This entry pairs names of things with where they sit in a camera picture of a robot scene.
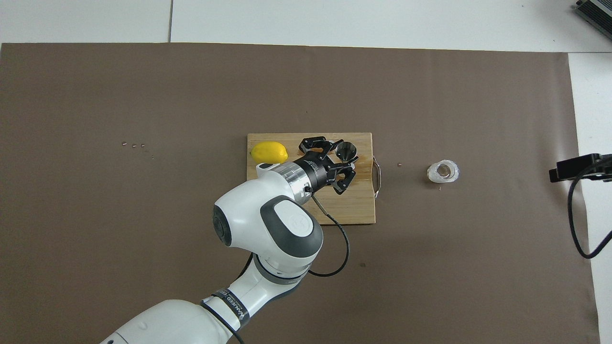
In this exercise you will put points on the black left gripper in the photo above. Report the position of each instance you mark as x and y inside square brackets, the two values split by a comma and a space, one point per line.
[315, 172]

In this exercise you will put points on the small clear faceted glass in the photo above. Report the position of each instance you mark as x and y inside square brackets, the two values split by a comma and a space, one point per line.
[432, 173]

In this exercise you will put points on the brown paper table mat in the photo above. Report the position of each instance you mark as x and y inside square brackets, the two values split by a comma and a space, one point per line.
[430, 286]

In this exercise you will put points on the yellow lemon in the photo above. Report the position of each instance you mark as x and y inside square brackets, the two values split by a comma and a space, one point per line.
[267, 150]

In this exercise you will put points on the grey ribbed metal device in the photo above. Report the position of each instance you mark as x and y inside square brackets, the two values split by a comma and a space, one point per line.
[597, 9]

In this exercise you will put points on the steel double jigger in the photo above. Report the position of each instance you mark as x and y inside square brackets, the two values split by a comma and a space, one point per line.
[345, 150]

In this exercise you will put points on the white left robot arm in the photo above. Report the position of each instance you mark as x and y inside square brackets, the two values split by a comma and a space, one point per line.
[248, 215]

